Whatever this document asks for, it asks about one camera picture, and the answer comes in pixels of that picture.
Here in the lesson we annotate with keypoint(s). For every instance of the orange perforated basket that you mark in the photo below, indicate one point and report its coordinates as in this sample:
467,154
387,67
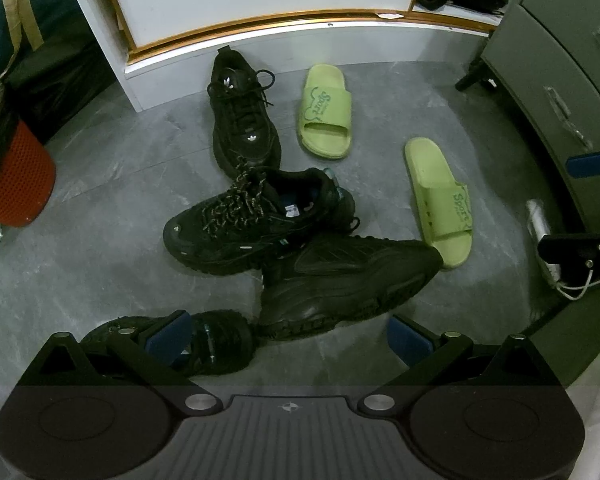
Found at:
20,180

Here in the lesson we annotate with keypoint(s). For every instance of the black sneaker speckled laces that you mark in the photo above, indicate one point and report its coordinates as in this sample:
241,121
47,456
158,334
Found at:
220,240
222,340

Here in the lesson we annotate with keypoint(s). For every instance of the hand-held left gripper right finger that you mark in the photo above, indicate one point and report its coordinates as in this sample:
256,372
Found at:
409,340

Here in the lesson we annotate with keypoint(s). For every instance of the grey-green drawer cabinet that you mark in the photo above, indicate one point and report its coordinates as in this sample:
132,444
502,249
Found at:
540,35

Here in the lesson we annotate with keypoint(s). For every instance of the black chunky sneaker white logo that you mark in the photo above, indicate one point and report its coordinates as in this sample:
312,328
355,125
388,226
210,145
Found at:
340,280
245,120

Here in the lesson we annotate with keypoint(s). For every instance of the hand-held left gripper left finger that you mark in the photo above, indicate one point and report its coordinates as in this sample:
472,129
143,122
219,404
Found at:
167,336

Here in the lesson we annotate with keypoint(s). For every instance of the white power strip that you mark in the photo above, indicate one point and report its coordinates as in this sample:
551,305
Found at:
537,220

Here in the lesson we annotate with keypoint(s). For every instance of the olive green furniture side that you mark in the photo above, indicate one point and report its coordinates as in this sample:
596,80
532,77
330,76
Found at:
570,340

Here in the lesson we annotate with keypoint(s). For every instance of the light green slide sandal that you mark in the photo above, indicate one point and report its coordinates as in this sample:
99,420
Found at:
430,170
325,105

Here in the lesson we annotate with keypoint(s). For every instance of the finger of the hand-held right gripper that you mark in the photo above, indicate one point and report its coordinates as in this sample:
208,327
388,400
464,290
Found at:
575,249
592,164

